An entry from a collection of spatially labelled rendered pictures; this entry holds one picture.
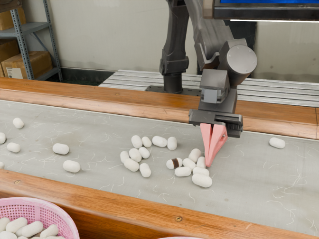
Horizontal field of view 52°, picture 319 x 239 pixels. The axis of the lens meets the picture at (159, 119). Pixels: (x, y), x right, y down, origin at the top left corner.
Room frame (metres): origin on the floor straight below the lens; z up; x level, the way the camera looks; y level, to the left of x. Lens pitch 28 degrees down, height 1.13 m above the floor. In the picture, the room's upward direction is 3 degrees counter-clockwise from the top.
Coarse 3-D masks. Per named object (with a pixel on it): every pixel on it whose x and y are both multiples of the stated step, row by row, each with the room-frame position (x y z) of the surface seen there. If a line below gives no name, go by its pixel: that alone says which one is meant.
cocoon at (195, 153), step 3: (192, 150) 0.55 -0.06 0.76; (195, 150) 0.55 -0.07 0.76; (198, 150) 0.55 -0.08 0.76; (192, 153) 0.54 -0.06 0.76; (195, 153) 0.54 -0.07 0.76; (198, 153) 0.54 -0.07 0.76; (189, 156) 0.54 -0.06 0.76; (192, 156) 0.53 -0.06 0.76; (195, 156) 0.53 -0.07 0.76; (198, 156) 0.54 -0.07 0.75; (192, 159) 0.53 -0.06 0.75; (195, 159) 0.53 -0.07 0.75; (195, 162) 0.53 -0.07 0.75
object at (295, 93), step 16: (112, 80) 1.21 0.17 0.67; (128, 80) 1.20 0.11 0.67; (144, 80) 1.19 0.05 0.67; (160, 80) 1.18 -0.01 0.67; (192, 80) 1.16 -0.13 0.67; (256, 80) 1.12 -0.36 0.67; (272, 80) 1.11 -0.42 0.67; (240, 96) 0.99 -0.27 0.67; (256, 96) 0.99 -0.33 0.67; (272, 96) 0.97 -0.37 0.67; (288, 96) 0.97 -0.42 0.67; (304, 96) 0.96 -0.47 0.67
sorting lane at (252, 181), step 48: (0, 144) 0.65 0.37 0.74; (48, 144) 0.64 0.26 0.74; (96, 144) 0.63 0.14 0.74; (192, 144) 0.60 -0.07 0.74; (240, 144) 0.59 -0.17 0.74; (288, 144) 0.58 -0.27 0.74; (144, 192) 0.46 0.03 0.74; (192, 192) 0.45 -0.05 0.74; (240, 192) 0.44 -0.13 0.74; (288, 192) 0.43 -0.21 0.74
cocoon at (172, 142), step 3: (171, 138) 0.60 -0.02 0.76; (174, 138) 0.60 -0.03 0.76; (168, 141) 0.60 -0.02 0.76; (171, 141) 0.59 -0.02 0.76; (174, 141) 0.59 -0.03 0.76; (168, 144) 0.59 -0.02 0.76; (171, 144) 0.58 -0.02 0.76; (174, 144) 0.58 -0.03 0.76; (168, 147) 0.58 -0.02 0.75; (171, 147) 0.58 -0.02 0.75; (174, 147) 0.58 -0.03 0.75
